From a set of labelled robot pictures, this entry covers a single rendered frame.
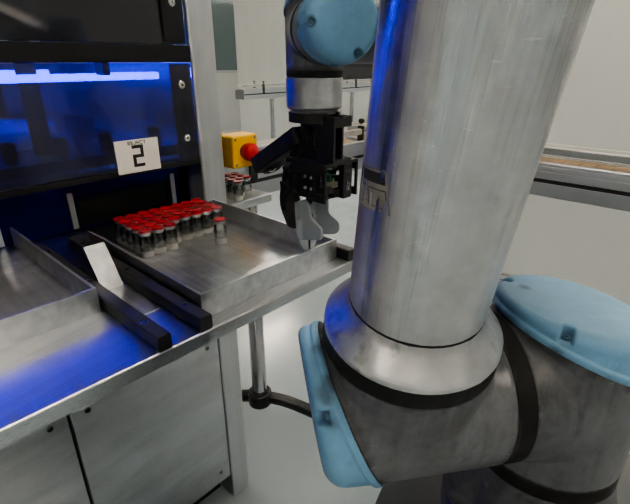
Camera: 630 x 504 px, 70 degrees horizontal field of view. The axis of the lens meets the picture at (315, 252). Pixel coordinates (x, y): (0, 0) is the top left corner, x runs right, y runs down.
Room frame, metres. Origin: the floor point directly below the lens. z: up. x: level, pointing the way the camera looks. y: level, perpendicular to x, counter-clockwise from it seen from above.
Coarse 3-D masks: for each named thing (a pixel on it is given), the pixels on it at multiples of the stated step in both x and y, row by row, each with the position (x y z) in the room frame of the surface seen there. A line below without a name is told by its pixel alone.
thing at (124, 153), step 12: (120, 144) 0.82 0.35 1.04; (132, 144) 0.84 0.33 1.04; (144, 144) 0.86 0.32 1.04; (156, 144) 0.88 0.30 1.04; (120, 156) 0.82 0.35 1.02; (132, 156) 0.84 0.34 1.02; (144, 156) 0.85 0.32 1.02; (156, 156) 0.87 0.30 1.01; (120, 168) 0.82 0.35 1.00; (132, 168) 0.84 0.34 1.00; (144, 168) 0.85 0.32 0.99; (156, 168) 0.87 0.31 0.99
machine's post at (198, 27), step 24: (192, 0) 0.96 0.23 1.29; (192, 24) 0.95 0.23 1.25; (192, 48) 0.95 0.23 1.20; (192, 72) 0.95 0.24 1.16; (216, 72) 0.99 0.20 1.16; (216, 96) 0.99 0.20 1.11; (216, 120) 0.98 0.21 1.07; (216, 144) 0.98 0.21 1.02; (192, 168) 0.97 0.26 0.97; (216, 168) 0.97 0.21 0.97; (192, 192) 0.98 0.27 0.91; (216, 192) 0.97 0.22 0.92; (240, 384) 0.99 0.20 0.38; (240, 408) 0.98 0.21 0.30; (240, 432) 0.98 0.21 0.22; (240, 456) 0.97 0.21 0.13; (240, 480) 0.97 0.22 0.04
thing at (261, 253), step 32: (256, 224) 0.82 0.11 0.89; (128, 256) 0.63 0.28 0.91; (160, 256) 0.69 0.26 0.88; (192, 256) 0.69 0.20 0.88; (224, 256) 0.69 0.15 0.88; (256, 256) 0.69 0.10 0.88; (288, 256) 0.69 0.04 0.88; (320, 256) 0.66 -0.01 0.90; (192, 288) 0.52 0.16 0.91; (224, 288) 0.52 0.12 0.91; (256, 288) 0.56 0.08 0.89
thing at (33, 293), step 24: (24, 240) 0.69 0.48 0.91; (0, 264) 0.66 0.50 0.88; (24, 264) 0.66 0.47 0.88; (48, 264) 0.63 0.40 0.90; (0, 288) 0.58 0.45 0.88; (24, 288) 0.58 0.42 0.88; (48, 288) 0.58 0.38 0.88; (72, 288) 0.57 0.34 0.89; (0, 312) 0.51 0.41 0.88; (24, 312) 0.46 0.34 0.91; (48, 312) 0.47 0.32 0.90; (72, 312) 0.49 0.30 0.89; (96, 312) 0.51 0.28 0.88; (0, 336) 0.43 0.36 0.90; (24, 336) 0.45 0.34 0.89
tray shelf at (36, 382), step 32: (64, 256) 0.70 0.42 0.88; (288, 288) 0.58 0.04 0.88; (96, 320) 0.50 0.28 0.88; (160, 320) 0.50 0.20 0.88; (224, 320) 0.50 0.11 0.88; (0, 352) 0.43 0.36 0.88; (32, 352) 0.43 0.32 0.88; (64, 352) 0.43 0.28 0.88; (96, 352) 0.43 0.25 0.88; (128, 352) 0.43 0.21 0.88; (0, 384) 0.37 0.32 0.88; (32, 384) 0.37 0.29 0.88; (64, 384) 0.37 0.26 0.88; (96, 384) 0.37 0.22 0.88; (0, 416) 0.33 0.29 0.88; (32, 416) 0.33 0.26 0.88; (64, 416) 0.35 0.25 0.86; (0, 448) 0.31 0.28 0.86
